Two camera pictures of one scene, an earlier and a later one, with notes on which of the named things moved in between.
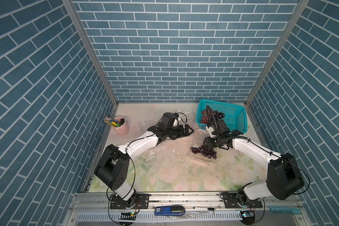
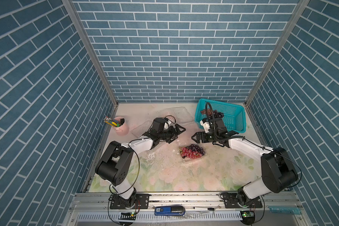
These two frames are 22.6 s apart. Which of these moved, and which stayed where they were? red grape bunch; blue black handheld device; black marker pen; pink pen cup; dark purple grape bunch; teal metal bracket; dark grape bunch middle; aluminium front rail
Moved: dark purple grape bunch; red grape bunch
Stayed: teal metal bracket; aluminium front rail; black marker pen; dark grape bunch middle; blue black handheld device; pink pen cup
